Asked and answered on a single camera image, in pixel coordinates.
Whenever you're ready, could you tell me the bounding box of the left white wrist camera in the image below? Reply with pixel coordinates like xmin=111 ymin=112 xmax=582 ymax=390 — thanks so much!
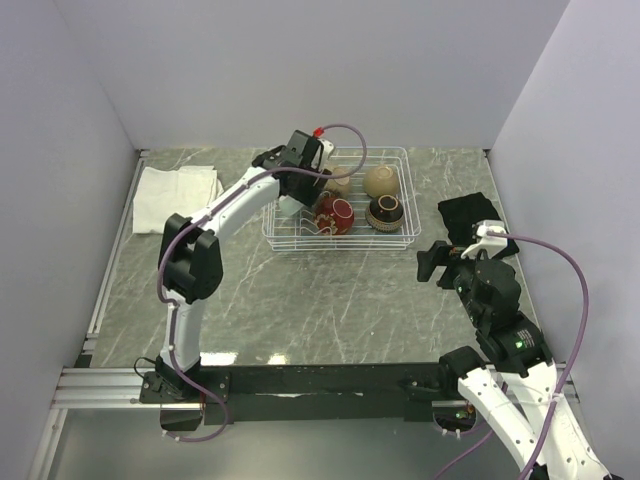
xmin=317 ymin=137 xmax=336 ymax=171

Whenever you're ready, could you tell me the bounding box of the white wire dish rack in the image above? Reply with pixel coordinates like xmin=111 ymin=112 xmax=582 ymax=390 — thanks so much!
xmin=262 ymin=147 xmax=421 ymax=252

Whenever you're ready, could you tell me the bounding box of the aluminium frame rail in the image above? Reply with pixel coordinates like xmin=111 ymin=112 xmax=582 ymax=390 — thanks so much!
xmin=29 ymin=149 xmax=151 ymax=480

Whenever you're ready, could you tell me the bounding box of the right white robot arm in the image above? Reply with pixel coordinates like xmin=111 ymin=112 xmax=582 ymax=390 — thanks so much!
xmin=417 ymin=241 xmax=613 ymax=479

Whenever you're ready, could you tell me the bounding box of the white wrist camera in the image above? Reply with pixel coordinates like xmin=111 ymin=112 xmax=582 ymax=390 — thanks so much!
xmin=461 ymin=220 xmax=508 ymax=259
xmin=317 ymin=137 xmax=336 ymax=171

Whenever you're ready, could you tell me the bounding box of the red floral bowl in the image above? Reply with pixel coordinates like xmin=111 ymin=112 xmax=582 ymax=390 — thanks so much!
xmin=313 ymin=196 xmax=355 ymax=236

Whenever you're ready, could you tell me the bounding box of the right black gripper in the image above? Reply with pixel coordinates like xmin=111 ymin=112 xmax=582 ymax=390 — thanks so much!
xmin=414 ymin=238 xmax=489 ymax=324

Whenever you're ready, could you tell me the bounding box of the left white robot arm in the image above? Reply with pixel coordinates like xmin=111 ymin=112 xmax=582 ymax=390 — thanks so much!
xmin=155 ymin=127 xmax=335 ymax=402

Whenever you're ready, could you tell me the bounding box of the black folded cloth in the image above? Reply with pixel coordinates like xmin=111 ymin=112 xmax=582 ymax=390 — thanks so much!
xmin=437 ymin=192 xmax=502 ymax=246

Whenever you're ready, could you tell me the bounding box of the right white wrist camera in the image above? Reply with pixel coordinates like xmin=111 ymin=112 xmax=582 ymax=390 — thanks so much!
xmin=461 ymin=220 xmax=508 ymax=259

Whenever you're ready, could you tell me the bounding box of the beige floral bowl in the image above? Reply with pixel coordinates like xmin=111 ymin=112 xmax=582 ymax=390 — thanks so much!
xmin=323 ymin=166 xmax=351 ymax=199

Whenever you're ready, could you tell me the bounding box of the light blue ribbed bowl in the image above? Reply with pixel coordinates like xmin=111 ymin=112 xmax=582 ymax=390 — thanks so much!
xmin=278 ymin=196 xmax=304 ymax=217

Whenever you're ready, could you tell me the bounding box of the white folded cloth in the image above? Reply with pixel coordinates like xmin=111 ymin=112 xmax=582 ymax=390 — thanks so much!
xmin=132 ymin=166 xmax=223 ymax=235

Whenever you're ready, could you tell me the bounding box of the black patterned bowl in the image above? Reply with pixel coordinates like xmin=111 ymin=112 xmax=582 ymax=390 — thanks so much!
xmin=365 ymin=194 xmax=404 ymax=233

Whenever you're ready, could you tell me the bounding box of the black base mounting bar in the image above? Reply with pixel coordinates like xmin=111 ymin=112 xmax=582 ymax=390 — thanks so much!
xmin=139 ymin=363 xmax=464 ymax=425

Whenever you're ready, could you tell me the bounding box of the plain beige bowl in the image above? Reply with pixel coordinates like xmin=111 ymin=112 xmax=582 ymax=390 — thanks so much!
xmin=363 ymin=164 xmax=400 ymax=198

